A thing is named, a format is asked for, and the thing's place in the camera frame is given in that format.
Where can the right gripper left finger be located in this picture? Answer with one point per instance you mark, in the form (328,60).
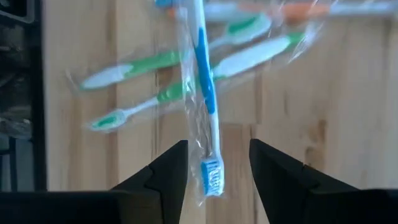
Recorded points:
(140,202)

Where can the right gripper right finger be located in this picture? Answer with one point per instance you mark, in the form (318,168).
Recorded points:
(311,202)

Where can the blue white toothbrush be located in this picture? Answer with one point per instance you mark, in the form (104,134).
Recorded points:
(203,71)

